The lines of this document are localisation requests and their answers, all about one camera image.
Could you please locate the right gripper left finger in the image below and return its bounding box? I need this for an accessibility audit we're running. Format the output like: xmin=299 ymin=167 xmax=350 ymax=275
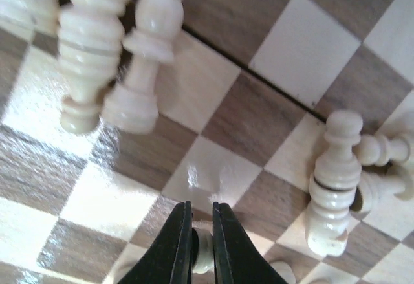
xmin=119 ymin=201 xmax=193 ymax=284

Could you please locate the white pawn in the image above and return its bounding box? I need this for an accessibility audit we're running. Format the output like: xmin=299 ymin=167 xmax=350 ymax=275
xmin=101 ymin=0 xmax=184 ymax=135
xmin=192 ymin=228 xmax=214 ymax=274

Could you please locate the white pawn beside bishop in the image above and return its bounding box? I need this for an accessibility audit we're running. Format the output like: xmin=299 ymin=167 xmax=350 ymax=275
xmin=101 ymin=0 xmax=184 ymax=135

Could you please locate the wooden chess board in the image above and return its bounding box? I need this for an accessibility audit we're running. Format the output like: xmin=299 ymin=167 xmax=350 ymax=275
xmin=1 ymin=0 xmax=413 ymax=283

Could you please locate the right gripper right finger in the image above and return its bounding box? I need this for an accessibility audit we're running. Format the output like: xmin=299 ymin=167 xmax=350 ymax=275
xmin=212 ymin=202 xmax=285 ymax=284

